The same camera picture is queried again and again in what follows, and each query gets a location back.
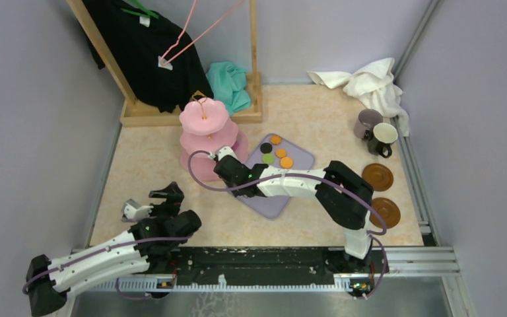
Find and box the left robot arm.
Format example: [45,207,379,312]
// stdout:
[22,182,202,316]

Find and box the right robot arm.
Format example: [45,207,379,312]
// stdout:
[214,155,374,272]

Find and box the green macaron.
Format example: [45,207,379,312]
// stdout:
[262,153,275,164]

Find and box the black macaron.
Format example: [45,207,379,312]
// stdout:
[259,142,273,154]

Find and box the orange macaron middle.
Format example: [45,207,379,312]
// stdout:
[275,148,287,159]

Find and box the pink three-tier cake stand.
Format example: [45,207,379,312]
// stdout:
[179,91,248,170]

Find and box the orange macaron top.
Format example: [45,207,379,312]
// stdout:
[269,135,282,145]

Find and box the teal cloth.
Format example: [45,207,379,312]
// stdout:
[206,61,252,116]

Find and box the wooden clothes rack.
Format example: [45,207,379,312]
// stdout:
[67,1,263,127]

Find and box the pink clothes hanger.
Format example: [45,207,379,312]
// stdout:
[158,0,245,67]

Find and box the black t-shirt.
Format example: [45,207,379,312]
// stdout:
[84,1,214,112]

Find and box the purple mug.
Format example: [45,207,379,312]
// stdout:
[353,109,383,140]

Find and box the brown saucer upper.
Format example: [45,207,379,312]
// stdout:
[361,163,394,192]

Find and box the brown saucer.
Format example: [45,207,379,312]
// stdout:
[361,163,394,192]
[371,197,401,229]

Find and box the black cream-lined mug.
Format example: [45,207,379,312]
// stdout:
[365,123,399,159]

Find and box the brown saucer lower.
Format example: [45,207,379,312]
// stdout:
[371,197,401,229]

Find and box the white towel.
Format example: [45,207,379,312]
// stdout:
[308,57,410,137]

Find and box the green clothes hanger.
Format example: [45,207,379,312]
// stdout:
[121,0,160,19]

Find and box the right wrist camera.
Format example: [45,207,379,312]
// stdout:
[215,146,238,162]

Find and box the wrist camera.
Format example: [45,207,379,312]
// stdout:
[215,146,238,162]
[121,199,153,223]

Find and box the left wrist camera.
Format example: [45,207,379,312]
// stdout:
[121,199,153,223]

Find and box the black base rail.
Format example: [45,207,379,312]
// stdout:
[93,247,460,295]

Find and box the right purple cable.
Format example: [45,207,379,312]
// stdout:
[187,150,388,300]

